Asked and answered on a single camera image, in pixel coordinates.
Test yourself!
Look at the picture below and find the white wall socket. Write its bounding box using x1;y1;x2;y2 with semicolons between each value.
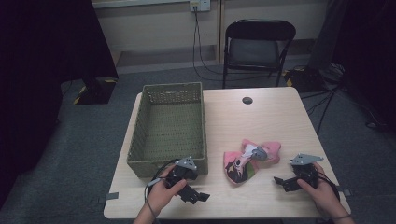
190;0;212;13

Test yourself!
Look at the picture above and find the black curtain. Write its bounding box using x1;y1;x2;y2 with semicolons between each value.
306;0;396;127
0;0;120;209

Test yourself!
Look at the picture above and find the black yellow-striped box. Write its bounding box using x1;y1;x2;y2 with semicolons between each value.
282;66;328;93

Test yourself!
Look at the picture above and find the grey tape patch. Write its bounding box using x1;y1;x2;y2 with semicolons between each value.
337;185;353;198

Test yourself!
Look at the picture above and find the black tripod stand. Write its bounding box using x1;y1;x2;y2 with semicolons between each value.
300;81;351;136

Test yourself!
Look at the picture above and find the person's left hand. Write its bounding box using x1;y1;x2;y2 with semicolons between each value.
145;163;189;217

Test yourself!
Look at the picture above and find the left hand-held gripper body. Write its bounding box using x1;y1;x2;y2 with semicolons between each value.
165;156;199;191

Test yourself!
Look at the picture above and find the black yellow-striped stand base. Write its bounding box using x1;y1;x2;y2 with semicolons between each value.
72;77;119;105

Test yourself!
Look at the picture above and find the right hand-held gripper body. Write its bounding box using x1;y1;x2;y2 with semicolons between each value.
289;152;325;189

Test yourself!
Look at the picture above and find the black folding chair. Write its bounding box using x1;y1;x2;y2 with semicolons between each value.
221;18;297;90

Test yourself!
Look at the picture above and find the green woven basket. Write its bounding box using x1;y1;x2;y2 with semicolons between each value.
126;81;209;179

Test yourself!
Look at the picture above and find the person's right hand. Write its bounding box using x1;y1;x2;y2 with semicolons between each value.
295;161;343;218

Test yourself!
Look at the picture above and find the black wall cable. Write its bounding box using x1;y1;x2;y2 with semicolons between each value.
191;5;281;82

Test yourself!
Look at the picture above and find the pink printed cloth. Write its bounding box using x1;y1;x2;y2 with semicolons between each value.
222;138;282;186

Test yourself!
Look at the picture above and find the right hand-held gripper cable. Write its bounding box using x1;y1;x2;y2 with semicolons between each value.
317;170;342;203

